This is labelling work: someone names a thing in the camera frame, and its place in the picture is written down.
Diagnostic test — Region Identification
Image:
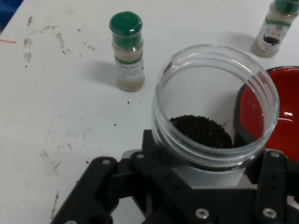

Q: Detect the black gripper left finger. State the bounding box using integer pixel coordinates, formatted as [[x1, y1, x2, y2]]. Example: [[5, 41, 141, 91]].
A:
[[50, 129, 194, 224]]

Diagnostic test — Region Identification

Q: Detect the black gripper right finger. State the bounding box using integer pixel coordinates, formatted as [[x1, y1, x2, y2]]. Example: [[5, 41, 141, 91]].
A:
[[233, 85, 289, 212]]

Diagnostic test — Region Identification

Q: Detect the clear jar with dark seeds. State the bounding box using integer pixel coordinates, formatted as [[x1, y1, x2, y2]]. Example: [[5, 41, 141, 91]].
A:
[[151, 44, 280, 189]]

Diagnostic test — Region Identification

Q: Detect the red bowl with black rim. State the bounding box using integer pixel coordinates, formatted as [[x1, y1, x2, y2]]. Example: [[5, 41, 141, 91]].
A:
[[235, 66, 299, 164]]

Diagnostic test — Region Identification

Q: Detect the green cap spice bottle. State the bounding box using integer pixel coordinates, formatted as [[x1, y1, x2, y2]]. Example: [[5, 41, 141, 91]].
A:
[[109, 12, 145, 93], [251, 0, 299, 58]]

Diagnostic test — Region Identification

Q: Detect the dark blue foam tile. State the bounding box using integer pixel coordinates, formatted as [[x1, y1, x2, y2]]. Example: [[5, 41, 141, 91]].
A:
[[0, 0, 23, 12]]

